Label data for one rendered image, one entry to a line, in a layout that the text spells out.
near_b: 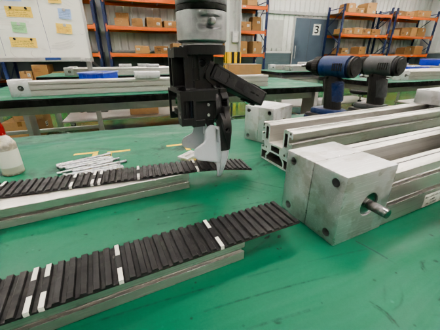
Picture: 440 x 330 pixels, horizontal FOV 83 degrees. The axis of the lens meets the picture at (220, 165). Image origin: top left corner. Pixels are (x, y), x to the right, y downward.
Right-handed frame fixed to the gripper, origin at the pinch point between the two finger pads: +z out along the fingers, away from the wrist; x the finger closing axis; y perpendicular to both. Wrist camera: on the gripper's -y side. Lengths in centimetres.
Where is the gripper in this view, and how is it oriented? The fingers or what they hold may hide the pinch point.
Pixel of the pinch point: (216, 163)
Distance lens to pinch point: 46.9
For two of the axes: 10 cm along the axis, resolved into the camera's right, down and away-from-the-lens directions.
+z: 0.0, 9.2, 4.0
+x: 4.2, 3.6, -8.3
